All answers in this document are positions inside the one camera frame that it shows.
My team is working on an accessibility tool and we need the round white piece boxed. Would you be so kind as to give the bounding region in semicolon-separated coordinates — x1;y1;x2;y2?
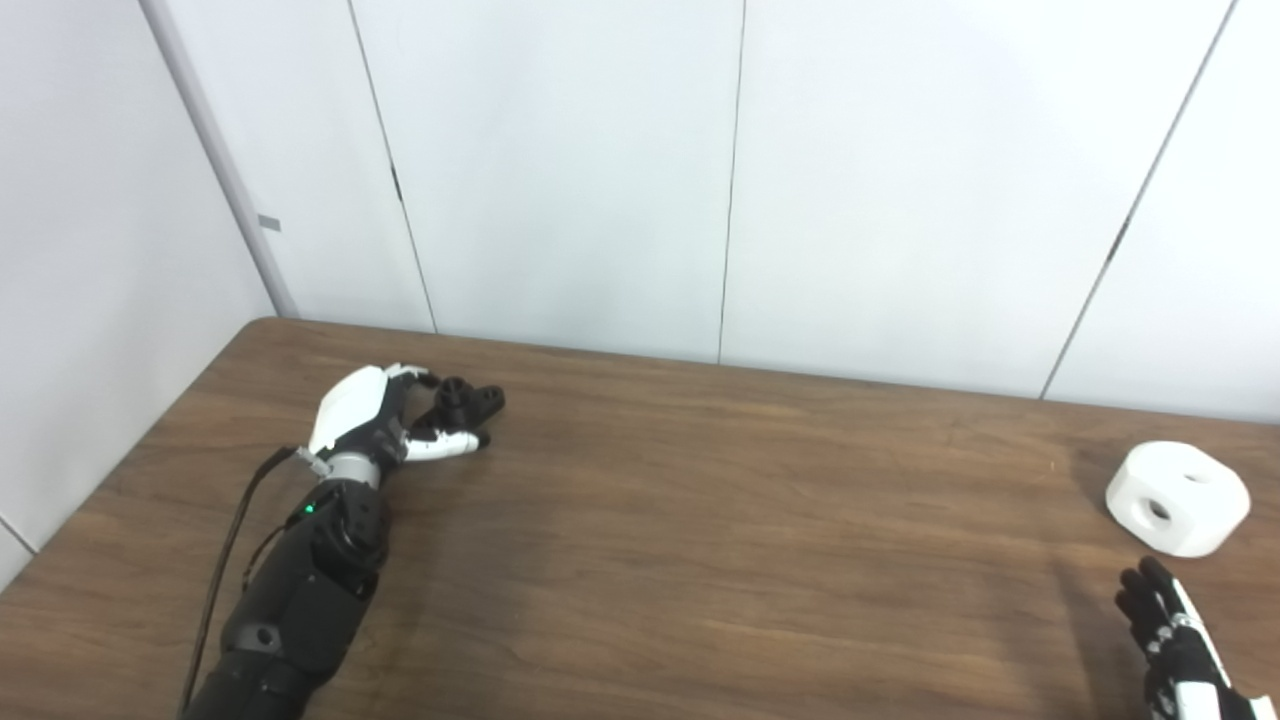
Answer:
1105;441;1252;559

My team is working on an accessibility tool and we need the gray wall corner strip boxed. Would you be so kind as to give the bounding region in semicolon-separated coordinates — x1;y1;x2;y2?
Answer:
138;0;301;320

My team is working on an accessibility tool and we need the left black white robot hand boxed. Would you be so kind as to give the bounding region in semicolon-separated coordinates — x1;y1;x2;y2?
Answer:
307;363;493;469

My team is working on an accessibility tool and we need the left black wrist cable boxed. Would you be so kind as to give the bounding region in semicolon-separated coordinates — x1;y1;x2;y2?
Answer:
178;446;331;713

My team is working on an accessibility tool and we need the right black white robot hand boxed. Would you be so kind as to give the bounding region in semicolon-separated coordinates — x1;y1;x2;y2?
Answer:
1115;557;1280;720

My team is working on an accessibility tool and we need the black flanged holder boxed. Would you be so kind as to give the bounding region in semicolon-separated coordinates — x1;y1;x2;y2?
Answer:
412;377;506;446

